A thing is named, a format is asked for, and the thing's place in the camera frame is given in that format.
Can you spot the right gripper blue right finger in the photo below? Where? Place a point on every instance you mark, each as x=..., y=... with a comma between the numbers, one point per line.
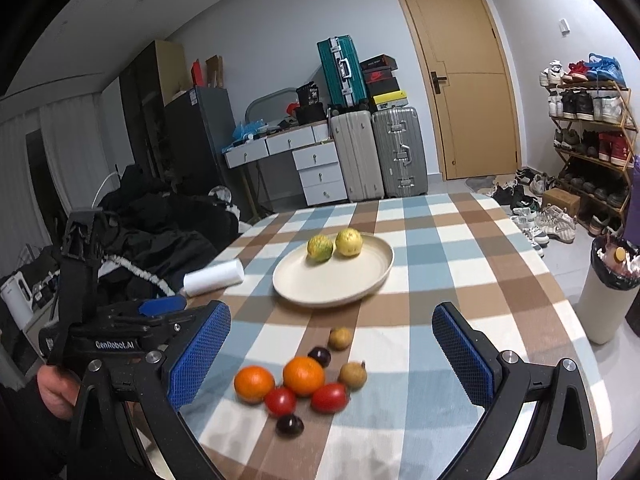
x=471, y=355

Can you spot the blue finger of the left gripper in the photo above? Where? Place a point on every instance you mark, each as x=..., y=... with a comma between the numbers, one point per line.
x=161, y=306

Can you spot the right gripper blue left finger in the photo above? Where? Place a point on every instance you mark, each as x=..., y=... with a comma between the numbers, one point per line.
x=191, y=351

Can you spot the orange tangerine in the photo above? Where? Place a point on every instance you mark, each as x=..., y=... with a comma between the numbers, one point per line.
x=303, y=376
x=252, y=383

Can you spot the dark purple plum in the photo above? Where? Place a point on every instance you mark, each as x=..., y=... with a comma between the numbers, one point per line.
x=321, y=355
x=290, y=426

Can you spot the brown round longan fruit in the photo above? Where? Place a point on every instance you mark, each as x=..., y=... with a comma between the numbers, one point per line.
x=340, y=338

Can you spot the green-yellow guava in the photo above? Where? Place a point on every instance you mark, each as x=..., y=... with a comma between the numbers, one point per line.
x=320, y=248

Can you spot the yellow-green guava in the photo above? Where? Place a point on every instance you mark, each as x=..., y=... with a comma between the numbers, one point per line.
x=348, y=242

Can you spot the person's left hand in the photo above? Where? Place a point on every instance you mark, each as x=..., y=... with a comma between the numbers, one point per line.
x=59, y=391

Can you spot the white rolled towel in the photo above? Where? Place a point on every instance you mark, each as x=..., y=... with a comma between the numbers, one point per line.
x=219, y=276

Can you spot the pile of dark clothes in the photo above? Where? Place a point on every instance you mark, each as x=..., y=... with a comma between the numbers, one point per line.
x=161, y=233

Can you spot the cream round plate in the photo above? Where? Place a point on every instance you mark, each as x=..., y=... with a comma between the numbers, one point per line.
x=336, y=282

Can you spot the red tomato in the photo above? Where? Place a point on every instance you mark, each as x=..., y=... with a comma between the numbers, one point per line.
x=330, y=398
x=280, y=401

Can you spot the plaid tablecloth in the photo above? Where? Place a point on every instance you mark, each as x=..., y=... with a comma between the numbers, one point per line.
x=412, y=415

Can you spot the white trash bin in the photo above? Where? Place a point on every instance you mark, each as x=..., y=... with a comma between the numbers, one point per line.
x=610, y=286

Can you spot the cardboard box on floor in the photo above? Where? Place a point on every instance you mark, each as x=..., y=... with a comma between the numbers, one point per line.
x=561, y=200

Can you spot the white drawer desk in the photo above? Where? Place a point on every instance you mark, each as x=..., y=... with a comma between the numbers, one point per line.
x=300, y=162

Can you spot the black refrigerator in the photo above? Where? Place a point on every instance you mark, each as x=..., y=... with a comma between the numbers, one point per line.
x=200, y=124

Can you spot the purple bag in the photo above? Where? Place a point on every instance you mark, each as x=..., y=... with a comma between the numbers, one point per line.
x=632, y=225

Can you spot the grey aluminium suitcase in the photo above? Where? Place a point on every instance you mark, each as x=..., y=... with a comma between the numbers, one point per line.
x=398, y=139

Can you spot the beige upright suitcase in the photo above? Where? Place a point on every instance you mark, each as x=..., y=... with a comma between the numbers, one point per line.
x=356, y=150

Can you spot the wooden shoe rack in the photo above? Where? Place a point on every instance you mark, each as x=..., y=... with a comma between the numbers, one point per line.
x=595, y=136

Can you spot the stack of shoe boxes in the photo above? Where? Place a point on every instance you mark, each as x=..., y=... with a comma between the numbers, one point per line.
x=379, y=76

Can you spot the teal hard suitcase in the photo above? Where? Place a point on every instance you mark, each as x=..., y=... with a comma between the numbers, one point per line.
x=341, y=67

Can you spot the wooden door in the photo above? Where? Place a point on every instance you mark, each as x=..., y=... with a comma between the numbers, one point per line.
x=468, y=86

